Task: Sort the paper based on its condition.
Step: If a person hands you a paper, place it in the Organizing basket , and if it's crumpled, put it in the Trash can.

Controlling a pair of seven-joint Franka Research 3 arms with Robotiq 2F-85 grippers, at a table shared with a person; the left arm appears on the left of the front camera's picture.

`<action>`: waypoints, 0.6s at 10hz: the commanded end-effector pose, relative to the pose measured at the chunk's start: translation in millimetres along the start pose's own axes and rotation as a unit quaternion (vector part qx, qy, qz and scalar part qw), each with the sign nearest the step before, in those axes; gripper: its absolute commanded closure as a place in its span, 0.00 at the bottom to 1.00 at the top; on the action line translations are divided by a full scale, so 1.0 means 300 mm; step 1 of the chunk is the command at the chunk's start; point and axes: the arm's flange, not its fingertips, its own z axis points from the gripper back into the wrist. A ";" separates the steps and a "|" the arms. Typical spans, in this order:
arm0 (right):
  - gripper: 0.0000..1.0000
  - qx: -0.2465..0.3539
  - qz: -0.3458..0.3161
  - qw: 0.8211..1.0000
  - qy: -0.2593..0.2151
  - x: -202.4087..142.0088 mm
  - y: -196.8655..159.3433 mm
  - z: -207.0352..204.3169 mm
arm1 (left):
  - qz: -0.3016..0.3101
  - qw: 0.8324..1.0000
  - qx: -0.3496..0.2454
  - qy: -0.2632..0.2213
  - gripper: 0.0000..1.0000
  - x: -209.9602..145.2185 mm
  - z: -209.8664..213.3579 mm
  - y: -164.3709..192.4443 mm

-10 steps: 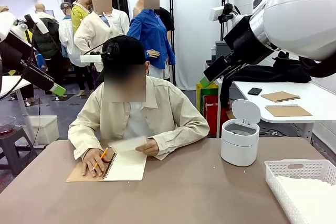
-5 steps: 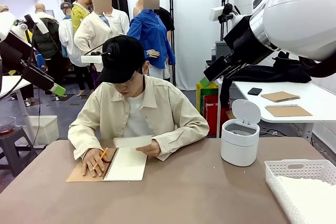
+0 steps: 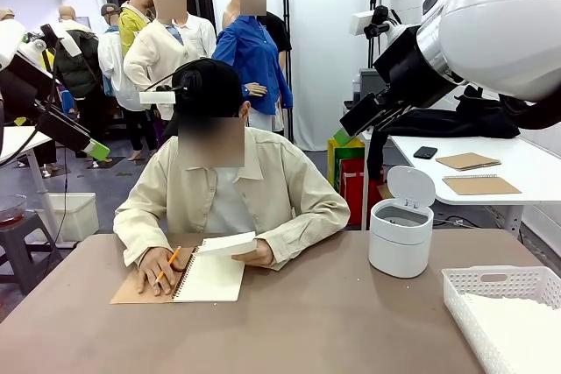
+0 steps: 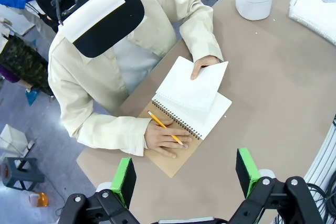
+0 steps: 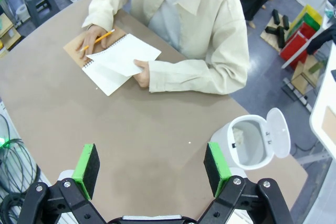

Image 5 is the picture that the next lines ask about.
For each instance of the person's left hand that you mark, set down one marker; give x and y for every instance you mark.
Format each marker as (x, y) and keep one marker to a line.
(144, 77)

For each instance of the closed brown spiral notebook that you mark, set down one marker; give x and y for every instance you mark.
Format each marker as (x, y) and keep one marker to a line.
(330, 124)

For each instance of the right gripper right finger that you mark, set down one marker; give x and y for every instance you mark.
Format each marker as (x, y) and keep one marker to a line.
(215, 169)

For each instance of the white side table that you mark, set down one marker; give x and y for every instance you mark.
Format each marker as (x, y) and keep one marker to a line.
(324, 98)

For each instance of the black cloth garment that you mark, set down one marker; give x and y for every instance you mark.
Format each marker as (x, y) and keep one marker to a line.
(323, 40)

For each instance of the person's torso cream shirt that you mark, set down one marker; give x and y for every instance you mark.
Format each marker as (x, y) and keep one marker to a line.
(199, 19)

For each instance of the gray plastic stool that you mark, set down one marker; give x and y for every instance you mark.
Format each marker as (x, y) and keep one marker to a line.
(42, 7)

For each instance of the black smartphone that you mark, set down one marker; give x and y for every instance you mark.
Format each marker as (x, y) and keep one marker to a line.
(334, 75)

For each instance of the person's right forearm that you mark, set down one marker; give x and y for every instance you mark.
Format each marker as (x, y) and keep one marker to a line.
(105, 6)

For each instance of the yellow pencil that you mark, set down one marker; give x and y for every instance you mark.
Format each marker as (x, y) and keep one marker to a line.
(102, 37)

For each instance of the wooden board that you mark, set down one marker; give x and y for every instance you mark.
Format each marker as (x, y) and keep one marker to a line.
(270, 39)

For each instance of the person's left forearm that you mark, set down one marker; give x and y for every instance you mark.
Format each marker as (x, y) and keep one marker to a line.
(197, 77)

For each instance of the black block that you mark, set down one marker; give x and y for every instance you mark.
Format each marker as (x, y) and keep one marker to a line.
(281, 37)
(285, 22)
(275, 16)
(271, 30)

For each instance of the crumpled paper ball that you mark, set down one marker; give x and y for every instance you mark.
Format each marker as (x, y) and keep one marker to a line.
(237, 136)

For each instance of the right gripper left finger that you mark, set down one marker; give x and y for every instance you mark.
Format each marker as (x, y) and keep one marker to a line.
(86, 171)

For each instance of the person's right hand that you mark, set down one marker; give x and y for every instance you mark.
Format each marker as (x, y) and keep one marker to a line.
(92, 36)

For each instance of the white power strip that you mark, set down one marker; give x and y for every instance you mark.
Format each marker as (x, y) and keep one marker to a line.
(298, 94)

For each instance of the white lidded trash bin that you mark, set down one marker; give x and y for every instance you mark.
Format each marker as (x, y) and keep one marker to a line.
(252, 142)

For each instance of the white paper sheet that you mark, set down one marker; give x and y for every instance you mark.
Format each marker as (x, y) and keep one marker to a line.
(115, 62)

